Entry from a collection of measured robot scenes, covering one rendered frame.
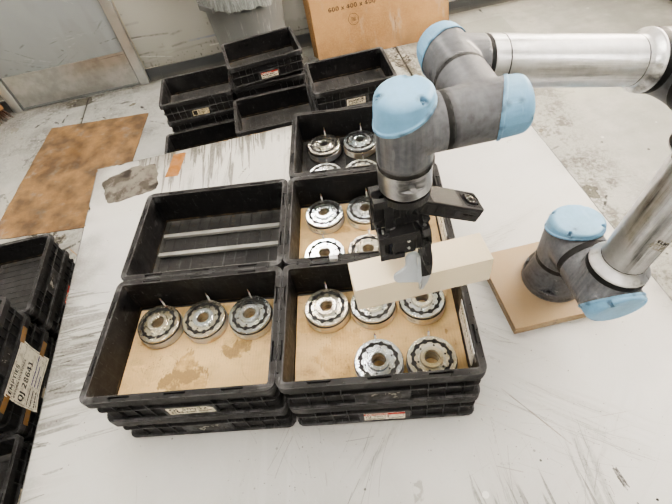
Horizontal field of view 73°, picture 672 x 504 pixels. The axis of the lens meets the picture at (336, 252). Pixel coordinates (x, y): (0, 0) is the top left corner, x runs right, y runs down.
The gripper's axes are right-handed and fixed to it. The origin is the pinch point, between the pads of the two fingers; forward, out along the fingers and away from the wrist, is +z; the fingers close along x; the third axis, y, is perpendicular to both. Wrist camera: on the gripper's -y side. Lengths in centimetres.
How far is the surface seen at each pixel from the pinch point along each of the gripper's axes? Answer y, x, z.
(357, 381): 15.1, 10.7, 16.3
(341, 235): 10.5, -34.6, 26.4
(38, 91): 204, -310, 97
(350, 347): 14.9, -1.7, 26.3
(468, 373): -5.1, 14.2, 16.3
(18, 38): 193, -310, 58
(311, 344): 23.3, -4.6, 26.3
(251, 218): 34, -49, 26
